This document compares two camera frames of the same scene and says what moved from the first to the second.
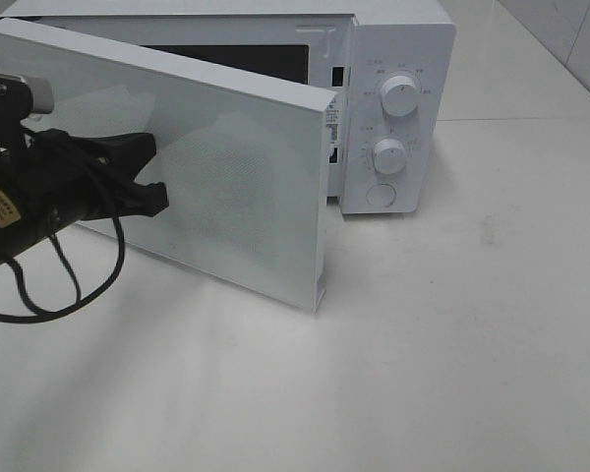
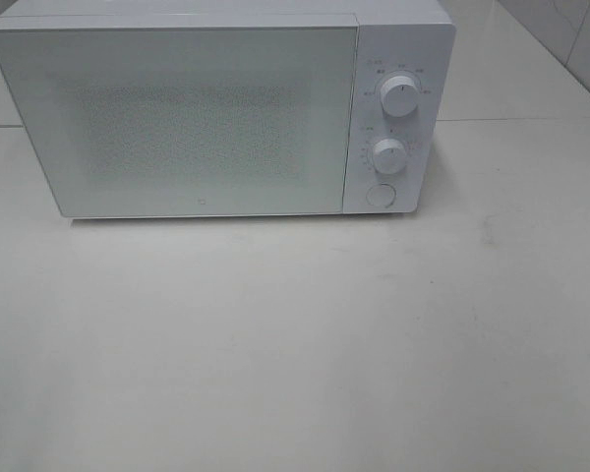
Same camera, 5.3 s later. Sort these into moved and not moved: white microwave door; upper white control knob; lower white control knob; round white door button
Moved: white microwave door
Not moved: lower white control knob; upper white control knob; round white door button
